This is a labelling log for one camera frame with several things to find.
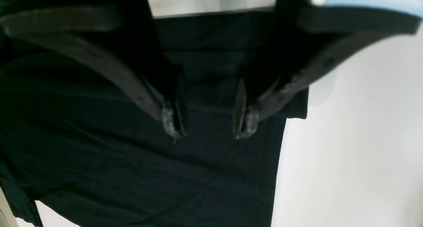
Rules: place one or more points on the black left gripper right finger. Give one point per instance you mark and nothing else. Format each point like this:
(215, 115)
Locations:
(305, 44)

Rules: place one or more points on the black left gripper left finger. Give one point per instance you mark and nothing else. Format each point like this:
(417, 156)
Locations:
(155, 90)

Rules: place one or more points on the black T-shirt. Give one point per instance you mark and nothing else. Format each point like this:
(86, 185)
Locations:
(75, 142)

